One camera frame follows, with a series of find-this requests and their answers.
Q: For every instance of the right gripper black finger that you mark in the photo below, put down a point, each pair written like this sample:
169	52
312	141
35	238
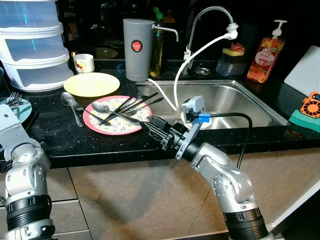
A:
157	137
160	124

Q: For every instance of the steel fork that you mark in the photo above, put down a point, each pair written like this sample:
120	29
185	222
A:
79	116
10	99
18	96

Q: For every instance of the small steel spoon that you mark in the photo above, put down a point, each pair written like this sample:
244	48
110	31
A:
67	98

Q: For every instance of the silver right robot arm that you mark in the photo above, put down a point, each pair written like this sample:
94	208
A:
225	175

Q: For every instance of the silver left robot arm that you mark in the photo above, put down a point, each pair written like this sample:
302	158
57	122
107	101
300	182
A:
27	175

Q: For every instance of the white bowl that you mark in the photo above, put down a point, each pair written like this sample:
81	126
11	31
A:
206	123

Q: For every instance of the pink floral plate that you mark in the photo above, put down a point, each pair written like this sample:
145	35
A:
117	128

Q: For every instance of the grey water filter canister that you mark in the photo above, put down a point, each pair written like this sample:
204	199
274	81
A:
137	65

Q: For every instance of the round metal drain cap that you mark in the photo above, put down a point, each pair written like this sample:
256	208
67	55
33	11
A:
203	71

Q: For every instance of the green-capped oil bottle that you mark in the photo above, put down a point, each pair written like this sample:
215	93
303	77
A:
158	55

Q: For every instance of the stainless steel sink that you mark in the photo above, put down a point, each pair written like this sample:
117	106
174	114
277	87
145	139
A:
240	100

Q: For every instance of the pale yellow plate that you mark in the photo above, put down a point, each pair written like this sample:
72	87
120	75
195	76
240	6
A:
90	85

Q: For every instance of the olive plate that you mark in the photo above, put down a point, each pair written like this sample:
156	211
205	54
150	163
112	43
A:
107	53

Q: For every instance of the dark sponge holder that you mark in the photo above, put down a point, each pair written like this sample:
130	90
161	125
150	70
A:
231	66

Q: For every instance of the white printed cup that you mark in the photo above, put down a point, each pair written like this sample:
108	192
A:
84	64

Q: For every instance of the yellow sponge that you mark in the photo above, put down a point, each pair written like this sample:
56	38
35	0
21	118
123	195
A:
228	52

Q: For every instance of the red scrub pad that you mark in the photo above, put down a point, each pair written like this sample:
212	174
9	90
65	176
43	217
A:
238	47

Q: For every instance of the orange dish soap pump bottle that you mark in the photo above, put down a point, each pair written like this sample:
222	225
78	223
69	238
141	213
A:
265	62

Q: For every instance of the green sponge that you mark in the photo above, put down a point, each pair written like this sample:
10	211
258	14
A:
300	121

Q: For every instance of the chrome gooseneck faucet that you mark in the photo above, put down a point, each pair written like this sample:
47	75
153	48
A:
207	8

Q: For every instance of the teal plate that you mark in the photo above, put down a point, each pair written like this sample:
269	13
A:
24	111

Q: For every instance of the orange round gadget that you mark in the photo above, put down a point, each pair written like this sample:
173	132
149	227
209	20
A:
311	106

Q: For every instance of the white plastic drawer tower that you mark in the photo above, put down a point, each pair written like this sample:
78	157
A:
35	60

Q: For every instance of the white cutting board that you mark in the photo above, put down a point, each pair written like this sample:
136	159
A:
305	75

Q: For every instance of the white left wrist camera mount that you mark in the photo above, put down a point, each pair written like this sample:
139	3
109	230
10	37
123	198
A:
11	125

